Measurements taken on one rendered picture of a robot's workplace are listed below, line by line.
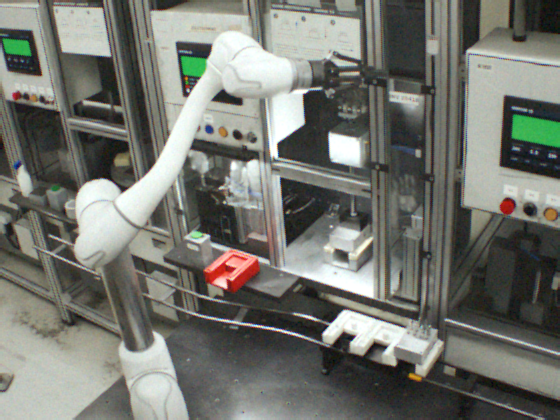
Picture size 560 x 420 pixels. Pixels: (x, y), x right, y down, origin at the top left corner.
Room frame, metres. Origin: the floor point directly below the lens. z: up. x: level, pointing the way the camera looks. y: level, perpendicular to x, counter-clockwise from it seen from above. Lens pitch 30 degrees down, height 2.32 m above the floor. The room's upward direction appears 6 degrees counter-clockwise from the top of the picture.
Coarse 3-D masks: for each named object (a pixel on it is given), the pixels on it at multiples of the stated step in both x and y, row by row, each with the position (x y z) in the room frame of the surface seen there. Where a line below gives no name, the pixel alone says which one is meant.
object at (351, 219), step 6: (354, 198) 2.07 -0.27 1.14; (354, 204) 2.06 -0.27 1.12; (348, 210) 2.11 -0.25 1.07; (354, 210) 2.06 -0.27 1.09; (342, 216) 2.07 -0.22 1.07; (348, 216) 2.07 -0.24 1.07; (354, 216) 2.06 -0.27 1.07; (360, 216) 2.06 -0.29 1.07; (366, 216) 2.06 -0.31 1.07; (342, 222) 2.07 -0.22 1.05; (348, 222) 2.05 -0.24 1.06; (354, 222) 2.04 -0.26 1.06; (360, 222) 2.03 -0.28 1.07; (366, 222) 2.06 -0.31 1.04; (348, 228) 2.05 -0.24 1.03; (354, 228) 2.04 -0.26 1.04; (360, 228) 2.03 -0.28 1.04
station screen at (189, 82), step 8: (184, 56) 2.16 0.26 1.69; (192, 56) 2.14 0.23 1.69; (200, 56) 2.12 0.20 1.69; (208, 56) 2.10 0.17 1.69; (184, 80) 2.17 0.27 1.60; (192, 80) 2.15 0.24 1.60; (184, 88) 2.17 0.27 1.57; (192, 88) 2.15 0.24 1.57; (216, 96) 2.09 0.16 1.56; (224, 96) 2.07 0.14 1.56
